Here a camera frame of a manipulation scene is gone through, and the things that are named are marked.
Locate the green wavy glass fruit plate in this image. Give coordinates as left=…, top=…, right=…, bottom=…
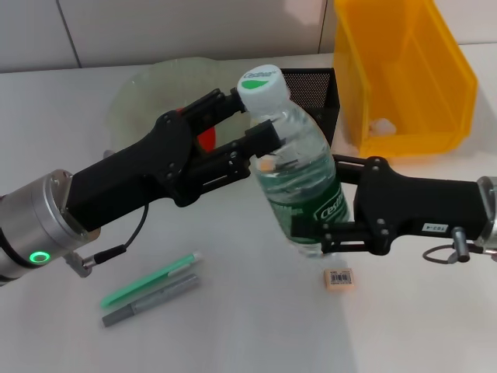
left=108, top=58, right=253, bottom=156

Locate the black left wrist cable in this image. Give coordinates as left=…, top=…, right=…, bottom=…
left=79, top=201, right=151, bottom=274

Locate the clear green-label water bottle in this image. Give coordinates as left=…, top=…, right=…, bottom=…
left=236, top=69, right=350, bottom=258

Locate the red-orange round fruit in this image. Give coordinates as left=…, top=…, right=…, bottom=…
left=174, top=106, right=219, bottom=155

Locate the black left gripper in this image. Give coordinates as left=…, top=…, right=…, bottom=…
left=64, top=87, right=249, bottom=233

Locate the beige eraser with barcode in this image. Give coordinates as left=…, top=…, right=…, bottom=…
left=322, top=267, right=355, bottom=289

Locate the grey right wrist cable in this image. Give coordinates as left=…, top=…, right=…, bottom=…
left=422, top=242, right=497, bottom=266

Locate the grey marker pen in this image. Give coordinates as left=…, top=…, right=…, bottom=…
left=101, top=274, right=201, bottom=328

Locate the yellow plastic bin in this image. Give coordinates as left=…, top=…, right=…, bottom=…
left=332, top=0, right=478, bottom=159

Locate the green pen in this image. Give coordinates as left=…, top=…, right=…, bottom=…
left=99, top=250, right=203, bottom=310

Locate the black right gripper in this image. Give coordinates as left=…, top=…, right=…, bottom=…
left=290, top=154, right=490, bottom=256

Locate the black mesh pen holder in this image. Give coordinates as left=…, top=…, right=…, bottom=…
left=279, top=68, right=342, bottom=151

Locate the silver right flange connector stub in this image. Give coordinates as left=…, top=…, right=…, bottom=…
left=452, top=227, right=471, bottom=262

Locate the white paper ball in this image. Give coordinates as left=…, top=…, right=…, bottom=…
left=368, top=118, right=397, bottom=136

